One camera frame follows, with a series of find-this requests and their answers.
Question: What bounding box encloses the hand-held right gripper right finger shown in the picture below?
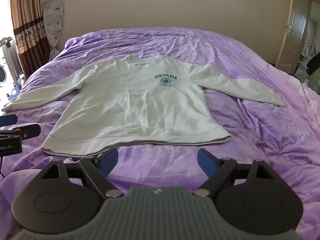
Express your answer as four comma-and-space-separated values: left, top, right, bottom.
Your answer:
194, 148, 275, 197

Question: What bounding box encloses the beige wooden door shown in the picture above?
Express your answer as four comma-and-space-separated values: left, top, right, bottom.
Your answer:
275, 0, 313, 74

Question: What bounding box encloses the grey ribbed suitcase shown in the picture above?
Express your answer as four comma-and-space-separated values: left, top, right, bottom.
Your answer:
0, 37, 23, 81

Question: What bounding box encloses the white printed sweatshirt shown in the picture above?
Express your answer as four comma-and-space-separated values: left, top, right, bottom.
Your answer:
2, 54, 285, 158

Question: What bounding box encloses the brown striped curtain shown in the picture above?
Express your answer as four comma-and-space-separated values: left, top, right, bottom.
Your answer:
9, 0, 47, 73

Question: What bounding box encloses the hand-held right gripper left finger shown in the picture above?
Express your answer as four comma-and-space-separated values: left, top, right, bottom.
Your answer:
41, 147, 123, 197

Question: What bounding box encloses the purple bed cover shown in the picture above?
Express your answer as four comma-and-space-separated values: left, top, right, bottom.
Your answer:
0, 27, 320, 240

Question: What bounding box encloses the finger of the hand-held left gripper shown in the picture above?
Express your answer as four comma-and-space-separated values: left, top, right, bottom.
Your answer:
14, 124, 42, 139
0, 114, 18, 127

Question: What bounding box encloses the black dark object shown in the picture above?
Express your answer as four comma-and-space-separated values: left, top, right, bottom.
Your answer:
307, 54, 320, 76

